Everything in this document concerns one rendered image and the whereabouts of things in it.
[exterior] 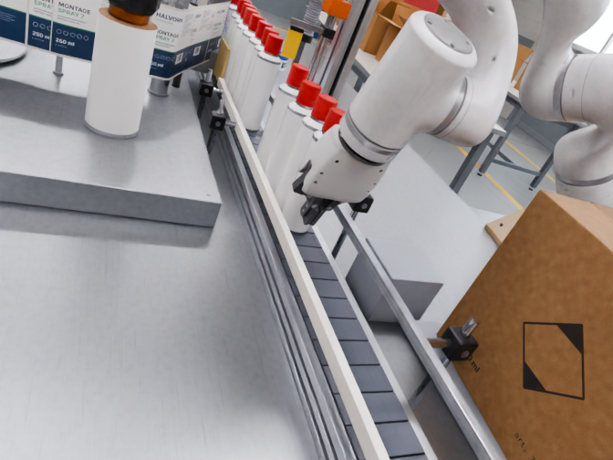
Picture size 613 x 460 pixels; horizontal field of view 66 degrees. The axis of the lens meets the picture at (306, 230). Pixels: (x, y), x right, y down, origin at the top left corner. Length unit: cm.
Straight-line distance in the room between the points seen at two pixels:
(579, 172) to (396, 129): 57
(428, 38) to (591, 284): 31
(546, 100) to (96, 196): 79
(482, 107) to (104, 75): 57
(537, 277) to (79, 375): 53
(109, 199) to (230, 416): 37
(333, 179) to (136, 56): 38
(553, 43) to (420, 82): 45
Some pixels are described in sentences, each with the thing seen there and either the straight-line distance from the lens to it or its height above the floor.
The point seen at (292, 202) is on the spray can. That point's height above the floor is 93.
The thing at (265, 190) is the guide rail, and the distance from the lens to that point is 77.
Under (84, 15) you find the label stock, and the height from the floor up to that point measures 101.
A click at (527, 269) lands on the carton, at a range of 65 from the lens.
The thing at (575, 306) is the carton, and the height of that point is 105.
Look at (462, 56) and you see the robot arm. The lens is 52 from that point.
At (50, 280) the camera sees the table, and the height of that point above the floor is 83.
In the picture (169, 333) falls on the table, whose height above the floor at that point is 83.
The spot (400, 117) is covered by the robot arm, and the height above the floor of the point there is 115.
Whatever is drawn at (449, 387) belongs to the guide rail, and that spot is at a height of 96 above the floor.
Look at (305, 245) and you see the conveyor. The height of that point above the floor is 88.
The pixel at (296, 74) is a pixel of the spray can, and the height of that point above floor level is 107.
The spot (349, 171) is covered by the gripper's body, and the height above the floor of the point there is 105.
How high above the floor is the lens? 127
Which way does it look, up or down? 30 degrees down
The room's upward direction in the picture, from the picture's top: 24 degrees clockwise
